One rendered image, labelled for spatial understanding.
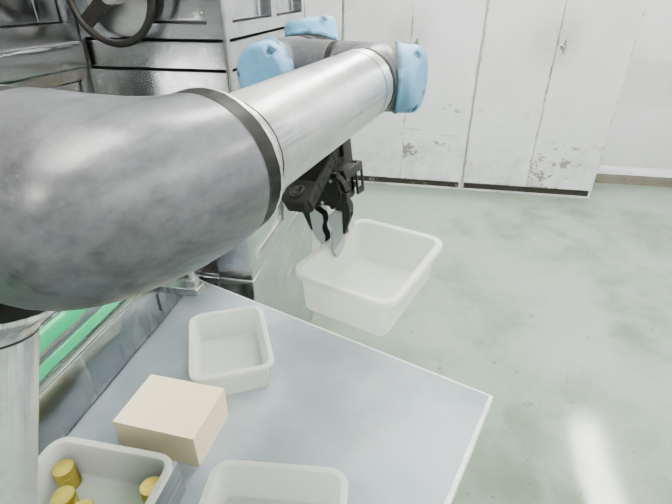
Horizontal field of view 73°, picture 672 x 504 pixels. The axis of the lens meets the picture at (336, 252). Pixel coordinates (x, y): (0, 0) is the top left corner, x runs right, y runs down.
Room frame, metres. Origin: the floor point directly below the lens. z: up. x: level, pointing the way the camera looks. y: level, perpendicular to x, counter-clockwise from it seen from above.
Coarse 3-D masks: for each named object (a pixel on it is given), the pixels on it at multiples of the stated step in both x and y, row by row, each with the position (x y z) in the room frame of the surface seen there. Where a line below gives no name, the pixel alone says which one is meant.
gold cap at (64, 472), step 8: (56, 464) 0.48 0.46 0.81; (64, 464) 0.48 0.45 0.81; (72, 464) 0.48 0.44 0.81; (56, 472) 0.47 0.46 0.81; (64, 472) 0.47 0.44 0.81; (72, 472) 0.47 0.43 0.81; (56, 480) 0.46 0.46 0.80; (64, 480) 0.46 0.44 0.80; (72, 480) 0.47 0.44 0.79; (80, 480) 0.48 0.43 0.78
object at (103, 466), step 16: (48, 448) 0.49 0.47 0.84; (64, 448) 0.50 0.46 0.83; (80, 448) 0.50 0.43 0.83; (96, 448) 0.49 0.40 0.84; (112, 448) 0.49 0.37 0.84; (128, 448) 0.49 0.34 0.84; (48, 464) 0.48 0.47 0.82; (80, 464) 0.50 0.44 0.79; (96, 464) 0.49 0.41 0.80; (112, 464) 0.49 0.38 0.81; (128, 464) 0.48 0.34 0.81; (144, 464) 0.48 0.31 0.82; (160, 464) 0.47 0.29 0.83; (48, 480) 0.46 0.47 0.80; (96, 480) 0.48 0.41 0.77; (112, 480) 0.48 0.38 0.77; (128, 480) 0.48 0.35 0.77; (160, 480) 0.44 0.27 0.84; (48, 496) 0.45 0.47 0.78; (80, 496) 0.45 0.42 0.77; (96, 496) 0.45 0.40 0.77; (112, 496) 0.45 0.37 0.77; (128, 496) 0.45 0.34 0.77
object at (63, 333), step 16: (112, 304) 0.81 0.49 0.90; (64, 320) 0.69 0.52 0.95; (80, 320) 0.72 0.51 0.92; (96, 320) 0.76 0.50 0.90; (48, 336) 0.65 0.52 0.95; (64, 336) 0.68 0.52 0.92; (80, 336) 0.71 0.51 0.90; (48, 352) 0.64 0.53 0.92; (64, 352) 0.66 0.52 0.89; (48, 368) 0.62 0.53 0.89
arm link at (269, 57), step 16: (256, 48) 0.57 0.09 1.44; (272, 48) 0.57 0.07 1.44; (288, 48) 0.58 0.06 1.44; (304, 48) 0.58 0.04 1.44; (320, 48) 0.57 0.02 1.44; (240, 64) 0.58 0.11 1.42; (256, 64) 0.57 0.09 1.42; (272, 64) 0.56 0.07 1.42; (288, 64) 0.56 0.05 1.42; (304, 64) 0.57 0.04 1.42; (240, 80) 0.58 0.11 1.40; (256, 80) 0.57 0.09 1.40
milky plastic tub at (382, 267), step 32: (384, 224) 0.74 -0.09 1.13; (320, 256) 0.64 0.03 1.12; (352, 256) 0.72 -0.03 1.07; (384, 256) 0.73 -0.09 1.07; (416, 256) 0.70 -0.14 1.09; (320, 288) 0.56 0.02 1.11; (352, 288) 0.64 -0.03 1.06; (384, 288) 0.64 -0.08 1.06; (416, 288) 0.61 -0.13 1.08; (352, 320) 0.54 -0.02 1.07; (384, 320) 0.52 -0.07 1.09
